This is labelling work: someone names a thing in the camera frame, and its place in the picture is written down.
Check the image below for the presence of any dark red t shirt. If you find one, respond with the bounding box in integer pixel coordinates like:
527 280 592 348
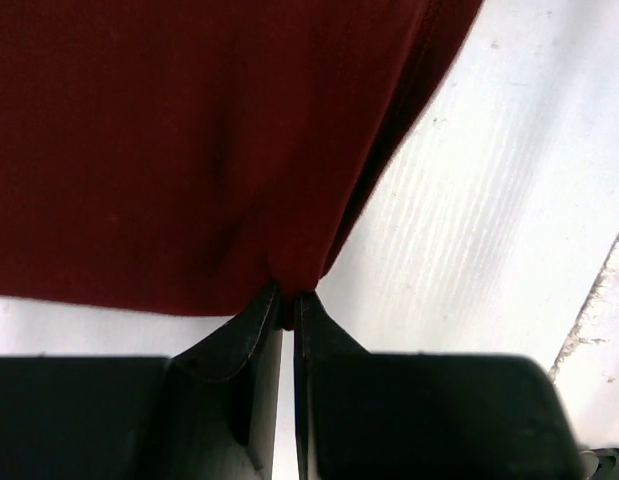
0 1 481 316

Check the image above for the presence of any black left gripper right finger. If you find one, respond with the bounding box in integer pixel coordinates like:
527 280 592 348
294 294 583 479

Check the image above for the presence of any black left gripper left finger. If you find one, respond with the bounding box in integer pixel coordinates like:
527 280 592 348
0 283 282 479

